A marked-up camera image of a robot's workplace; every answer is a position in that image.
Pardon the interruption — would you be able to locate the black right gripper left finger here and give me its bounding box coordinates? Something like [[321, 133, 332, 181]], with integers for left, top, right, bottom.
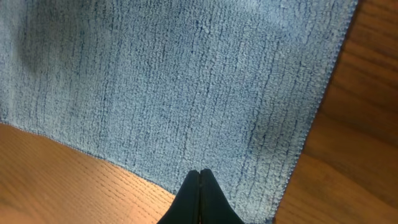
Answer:
[[158, 170, 200, 224]]

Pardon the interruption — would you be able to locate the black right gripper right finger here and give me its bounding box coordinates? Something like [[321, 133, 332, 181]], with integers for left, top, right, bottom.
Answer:
[[200, 169, 244, 224]]

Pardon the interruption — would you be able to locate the blue microfiber cloth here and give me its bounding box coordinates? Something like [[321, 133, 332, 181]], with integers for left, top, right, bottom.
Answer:
[[1, 0, 357, 223]]

